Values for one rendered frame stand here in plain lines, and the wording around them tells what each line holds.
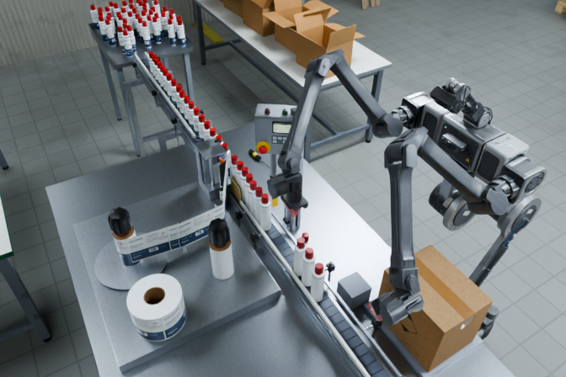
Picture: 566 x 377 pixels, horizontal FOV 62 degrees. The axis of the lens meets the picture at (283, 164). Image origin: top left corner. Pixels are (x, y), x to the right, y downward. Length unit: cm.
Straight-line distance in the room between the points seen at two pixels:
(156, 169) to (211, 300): 96
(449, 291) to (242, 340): 79
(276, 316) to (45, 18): 470
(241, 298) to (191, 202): 62
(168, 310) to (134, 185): 98
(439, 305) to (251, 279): 76
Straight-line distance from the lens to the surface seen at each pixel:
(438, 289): 182
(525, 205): 247
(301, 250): 194
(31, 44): 608
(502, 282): 346
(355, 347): 191
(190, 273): 210
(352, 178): 387
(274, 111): 192
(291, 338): 196
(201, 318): 197
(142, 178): 266
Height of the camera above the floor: 252
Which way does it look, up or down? 40 degrees down
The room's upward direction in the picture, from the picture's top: 1 degrees clockwise
